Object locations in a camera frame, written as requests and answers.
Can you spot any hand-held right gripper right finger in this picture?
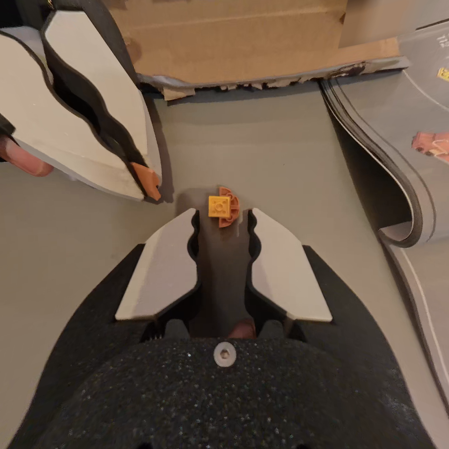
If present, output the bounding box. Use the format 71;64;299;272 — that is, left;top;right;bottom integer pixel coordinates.
247;208;333;322

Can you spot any grey desk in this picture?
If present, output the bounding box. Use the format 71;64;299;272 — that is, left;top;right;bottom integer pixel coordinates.
0;84;449;449

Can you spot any brown curved brick piece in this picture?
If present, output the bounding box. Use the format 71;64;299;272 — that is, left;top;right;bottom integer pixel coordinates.
208;187;241;229

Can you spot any cardboard box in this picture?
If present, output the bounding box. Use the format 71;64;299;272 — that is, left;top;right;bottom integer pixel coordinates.
105;0;409;100

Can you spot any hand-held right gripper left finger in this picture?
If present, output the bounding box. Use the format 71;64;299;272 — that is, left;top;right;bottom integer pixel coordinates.
116;209;200;320

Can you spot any person's left hand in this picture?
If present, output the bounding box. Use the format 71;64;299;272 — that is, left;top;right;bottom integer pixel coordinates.
0;137;53;177

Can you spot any grey instruction booklet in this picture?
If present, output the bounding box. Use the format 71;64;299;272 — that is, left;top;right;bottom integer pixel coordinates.
322;21;449;414

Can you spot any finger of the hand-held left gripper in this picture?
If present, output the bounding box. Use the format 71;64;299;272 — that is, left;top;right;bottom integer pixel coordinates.
0;32;144;202
44;11;163;202

